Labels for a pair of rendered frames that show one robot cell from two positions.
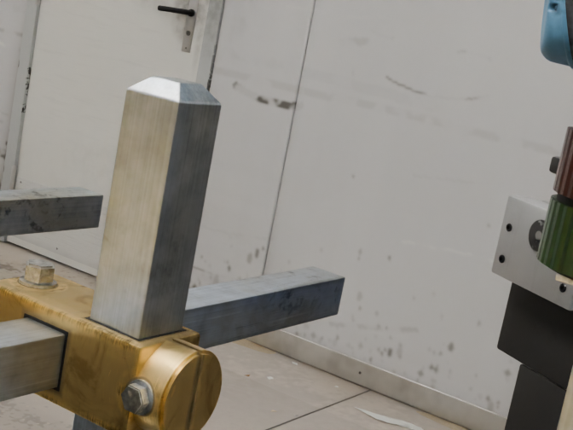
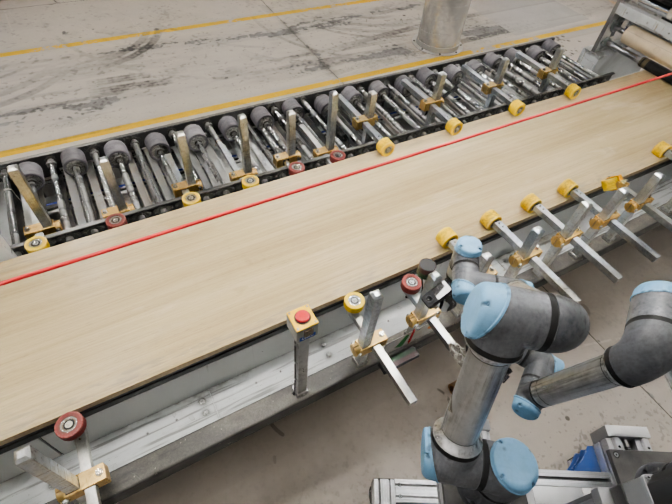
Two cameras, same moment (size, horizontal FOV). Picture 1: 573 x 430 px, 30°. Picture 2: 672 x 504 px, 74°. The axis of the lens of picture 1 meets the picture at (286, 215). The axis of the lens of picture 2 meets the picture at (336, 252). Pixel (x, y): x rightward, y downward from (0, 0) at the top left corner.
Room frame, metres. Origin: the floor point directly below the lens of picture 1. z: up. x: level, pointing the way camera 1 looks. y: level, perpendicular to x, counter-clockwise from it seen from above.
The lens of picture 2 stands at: (0.47, -1.15, 2.32)
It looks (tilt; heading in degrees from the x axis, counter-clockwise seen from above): 50 degrees down; 114
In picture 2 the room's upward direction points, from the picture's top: 7 degrees clockwise
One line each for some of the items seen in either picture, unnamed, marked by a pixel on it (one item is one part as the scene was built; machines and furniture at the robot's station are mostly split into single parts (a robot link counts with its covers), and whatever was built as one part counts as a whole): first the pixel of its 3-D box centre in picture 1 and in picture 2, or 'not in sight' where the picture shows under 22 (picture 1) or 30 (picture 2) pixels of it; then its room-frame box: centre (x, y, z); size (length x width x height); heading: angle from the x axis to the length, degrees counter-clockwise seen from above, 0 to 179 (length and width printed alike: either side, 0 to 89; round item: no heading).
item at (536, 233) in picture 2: not in sight; (515, 266); (0.67, 0.28, 0.89); 0.03 x 0.03 x 0.48; 58
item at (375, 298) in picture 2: not in sight; (367, 331); (0.28, -0.36, 0.93); 0.03 x 0.03 x 0.48; 58
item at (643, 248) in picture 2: not in sight; (609, 220); (0.97, 0.73, 0.95); 0.50 x 0.04 x 0.04; 148
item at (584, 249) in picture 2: not in sight; (572, 238); (0.84, 0.52, 0.95); 0.50 x 0.04 x 0.04; 148
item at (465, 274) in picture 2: not in sight; (471, 284); (0.52, -0.29, 1.32); 0.11 x 0.11 x 0.08; 18
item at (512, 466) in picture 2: not in sight; (504, 468); (0.76, -0.67, 1.21); 0.13 x 0.12 x 0.14; 18
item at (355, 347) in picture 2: not in sight; (368, 343); (0.29, -0.34, 0.83); 0.13 x 0.06 x 0.05; 58
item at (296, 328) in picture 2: not in sight; (302, 324); (0.14, -0.58, 1.18); 0.07 x 0.07 x 0.08; 58
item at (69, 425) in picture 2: not in sight; (75, 429); (-0.36, -1.09, 0.85); 0.08 x 0.08 x 0.11
